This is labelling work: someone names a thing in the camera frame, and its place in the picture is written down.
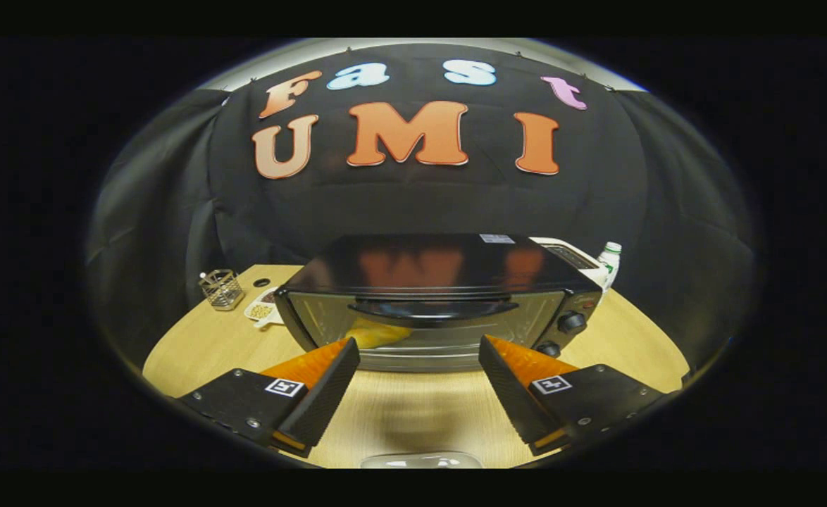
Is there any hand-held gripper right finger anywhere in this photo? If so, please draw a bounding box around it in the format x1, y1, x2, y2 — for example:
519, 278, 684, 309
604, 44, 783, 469
478, 334, 666, 455

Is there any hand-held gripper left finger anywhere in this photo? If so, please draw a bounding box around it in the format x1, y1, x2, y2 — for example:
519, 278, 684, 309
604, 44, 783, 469
178, 337, 361, 458

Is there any yellow croissant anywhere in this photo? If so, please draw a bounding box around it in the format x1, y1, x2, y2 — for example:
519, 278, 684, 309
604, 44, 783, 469
347, 318, 412, 350

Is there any black toaster oven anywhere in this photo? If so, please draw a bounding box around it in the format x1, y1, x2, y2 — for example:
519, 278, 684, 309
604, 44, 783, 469
274, 234, 603, 373

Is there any white divided snack dish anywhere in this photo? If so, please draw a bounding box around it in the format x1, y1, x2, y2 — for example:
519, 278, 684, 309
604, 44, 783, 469
244, 285, 285, 329

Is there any clear glass plate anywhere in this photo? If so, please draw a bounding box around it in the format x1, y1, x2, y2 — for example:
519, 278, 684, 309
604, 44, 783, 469
361, 451, 483, 469

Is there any white kitchen appliance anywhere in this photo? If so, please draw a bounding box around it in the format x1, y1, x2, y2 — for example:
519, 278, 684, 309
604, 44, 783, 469
532, 237, 608, 290

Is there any white bottle green label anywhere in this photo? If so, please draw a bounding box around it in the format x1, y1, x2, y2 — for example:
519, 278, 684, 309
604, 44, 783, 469
597, 242, 623, 294

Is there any wire mesh holder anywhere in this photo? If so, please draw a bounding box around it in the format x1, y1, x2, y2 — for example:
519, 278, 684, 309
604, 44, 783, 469
199, 269, 245, 311

